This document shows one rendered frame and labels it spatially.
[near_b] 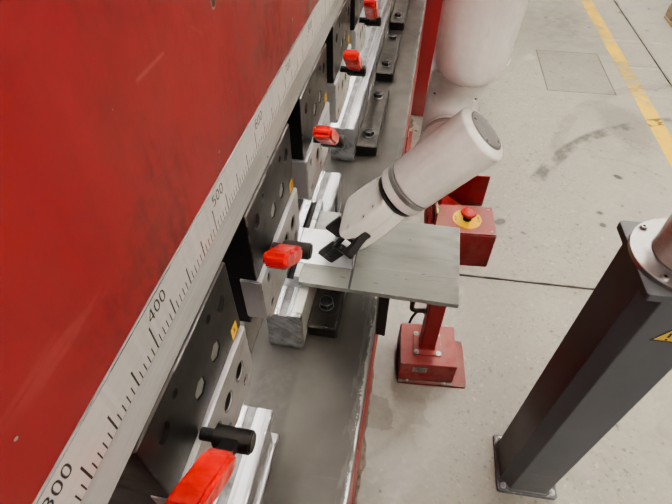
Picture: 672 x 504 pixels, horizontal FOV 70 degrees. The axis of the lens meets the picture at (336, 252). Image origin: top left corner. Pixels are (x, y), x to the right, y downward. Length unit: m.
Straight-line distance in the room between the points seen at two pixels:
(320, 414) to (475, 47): 0.57
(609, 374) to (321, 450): 0.63
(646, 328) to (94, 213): 0.93
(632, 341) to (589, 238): 1.55
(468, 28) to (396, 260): 0.41
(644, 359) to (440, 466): 0.85
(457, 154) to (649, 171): 2.56
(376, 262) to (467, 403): 1.10
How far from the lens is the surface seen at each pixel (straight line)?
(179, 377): 0.34
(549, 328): 2.13
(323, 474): 0.78
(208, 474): 0.34
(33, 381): 0.23
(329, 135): 0.56
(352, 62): 0.74
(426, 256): 0.85
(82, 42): 0.23
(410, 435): 1.76
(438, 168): 0.66
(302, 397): 0.83
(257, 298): 0.50
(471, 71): 0.59
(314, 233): 0.88
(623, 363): 1.11
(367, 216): 0.72
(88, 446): 0.27
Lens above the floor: 1.62
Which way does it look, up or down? 47 degrees down
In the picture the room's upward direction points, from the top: straight up
